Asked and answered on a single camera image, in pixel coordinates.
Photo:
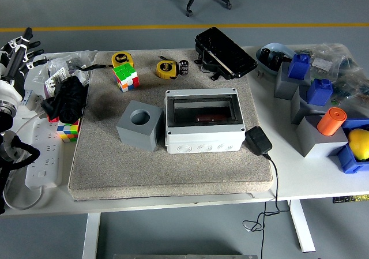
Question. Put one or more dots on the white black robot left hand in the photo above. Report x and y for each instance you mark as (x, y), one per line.
(11, 91)

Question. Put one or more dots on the grey holder block round hole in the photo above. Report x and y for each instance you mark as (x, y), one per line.
(135, 138)

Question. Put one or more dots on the orange cylindrical battery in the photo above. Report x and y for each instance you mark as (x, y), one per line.
(205, 118)
(331, 123)

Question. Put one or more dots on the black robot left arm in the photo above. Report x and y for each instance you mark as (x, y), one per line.
(5, 123)

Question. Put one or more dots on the white plastic junction box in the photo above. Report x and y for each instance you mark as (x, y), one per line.
(201, 143)

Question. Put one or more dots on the purple white packaged part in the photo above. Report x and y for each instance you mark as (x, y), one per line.
(54, 81)

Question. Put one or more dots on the small red object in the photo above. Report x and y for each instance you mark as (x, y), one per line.
(52, 120)

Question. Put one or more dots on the black fabric bundle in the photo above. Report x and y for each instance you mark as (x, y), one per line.
(66, 100)

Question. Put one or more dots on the clear plastic bags with parts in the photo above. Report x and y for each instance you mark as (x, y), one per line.
(60, 63)

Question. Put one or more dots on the colourful puzzle cube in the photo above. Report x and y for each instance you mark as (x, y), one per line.
(67, 130)
(125, 74)

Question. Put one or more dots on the white power strip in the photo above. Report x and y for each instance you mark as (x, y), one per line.
(43, 155)

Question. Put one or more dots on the white small breaker module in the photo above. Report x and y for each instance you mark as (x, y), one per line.
(82, 75)

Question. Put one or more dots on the white table leg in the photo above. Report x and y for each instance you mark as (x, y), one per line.
(92, 236)
(302, 224)

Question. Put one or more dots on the black capacitor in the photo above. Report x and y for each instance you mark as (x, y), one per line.
(184, 67)
(276, 60)
(264, 54)

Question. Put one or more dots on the grey-brown table mat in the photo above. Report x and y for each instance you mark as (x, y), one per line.
(173, 172)

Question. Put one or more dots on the black flat plastic case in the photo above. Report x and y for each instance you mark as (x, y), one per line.
(225, 51)

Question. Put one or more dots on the black power adapter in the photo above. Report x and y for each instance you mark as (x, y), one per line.
(258, 140)

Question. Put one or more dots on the pale blue bowl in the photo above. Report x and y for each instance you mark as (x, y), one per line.
(276, 48)

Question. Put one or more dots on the grey plastic holder block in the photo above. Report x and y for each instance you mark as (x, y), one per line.
(314, 143)
(285, 89)
(299, 112)

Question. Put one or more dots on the blue plastic block piece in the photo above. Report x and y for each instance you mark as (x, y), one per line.
(318, 93)
(298, 67)

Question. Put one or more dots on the clear bag of components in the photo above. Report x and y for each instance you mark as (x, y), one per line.
(351, 89)
(328, 58)

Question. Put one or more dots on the blue plastic bin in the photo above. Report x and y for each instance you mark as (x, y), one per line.
(350, 161)

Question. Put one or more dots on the yellow lemon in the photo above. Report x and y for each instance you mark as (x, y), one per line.
(360, 143)

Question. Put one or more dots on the black table control panel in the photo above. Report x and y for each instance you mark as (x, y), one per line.
(350, 198)

